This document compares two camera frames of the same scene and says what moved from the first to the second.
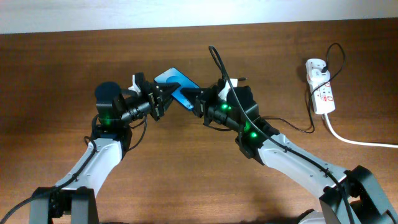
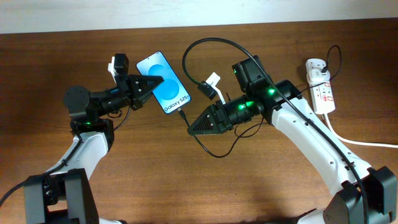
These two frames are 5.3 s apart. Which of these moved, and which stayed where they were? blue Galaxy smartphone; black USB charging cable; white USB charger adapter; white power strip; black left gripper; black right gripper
Moved: black USB charging cable; blue Galaxy smartphone; black left gripper; black right gripper
Stayed: white power strip; white USB charger adapter
